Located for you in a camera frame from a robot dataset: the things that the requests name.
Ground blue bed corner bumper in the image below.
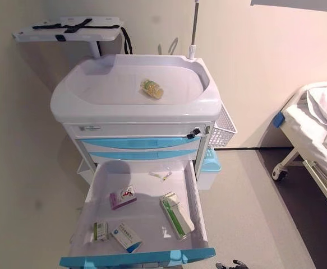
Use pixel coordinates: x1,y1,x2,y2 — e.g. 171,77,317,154
274,110,286,128

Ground white hospital bed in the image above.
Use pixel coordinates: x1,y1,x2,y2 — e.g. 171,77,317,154
272,81,327,222

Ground white side shelf with straps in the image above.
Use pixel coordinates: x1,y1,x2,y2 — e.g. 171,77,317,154
11,16,125,58

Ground black cart keys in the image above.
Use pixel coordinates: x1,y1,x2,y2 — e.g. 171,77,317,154
186,127,202,140

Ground blue fronted white cart drawer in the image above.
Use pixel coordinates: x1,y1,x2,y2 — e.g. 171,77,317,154
58,159,217,268

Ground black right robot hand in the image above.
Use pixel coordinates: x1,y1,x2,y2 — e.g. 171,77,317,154
215,259,250,269

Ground blue white medicine box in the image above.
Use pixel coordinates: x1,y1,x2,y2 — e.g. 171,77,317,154
110,222,142,254

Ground black hanging strap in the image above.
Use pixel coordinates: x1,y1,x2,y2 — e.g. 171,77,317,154
119,26,133,55

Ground metal IV pole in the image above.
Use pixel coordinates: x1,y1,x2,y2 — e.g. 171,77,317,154
187,0,201,60

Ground black buckle strap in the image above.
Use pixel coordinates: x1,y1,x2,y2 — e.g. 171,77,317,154
31,18,121,41

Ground small wrapped syringes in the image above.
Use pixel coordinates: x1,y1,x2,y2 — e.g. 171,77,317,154
149,165,172,183

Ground purple white medicine box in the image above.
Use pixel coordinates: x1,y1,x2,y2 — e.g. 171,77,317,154
109,184,138,211

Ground long white green medicine box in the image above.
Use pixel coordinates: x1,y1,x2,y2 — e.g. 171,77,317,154
159,191,195,240

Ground clear bottle yellow capsules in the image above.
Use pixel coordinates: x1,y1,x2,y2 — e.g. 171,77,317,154
139,78,164,100

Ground small green white medicine box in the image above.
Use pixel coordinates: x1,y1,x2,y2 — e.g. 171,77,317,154
92,221,109,242

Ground blue lidded waste bin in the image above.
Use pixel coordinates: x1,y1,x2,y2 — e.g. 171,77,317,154
201,148,223,191

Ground white blue medical cart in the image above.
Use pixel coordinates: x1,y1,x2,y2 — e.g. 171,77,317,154
50,53,223,180

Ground white perforated side basket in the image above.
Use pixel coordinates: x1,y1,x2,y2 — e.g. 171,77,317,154
208,104,237,149

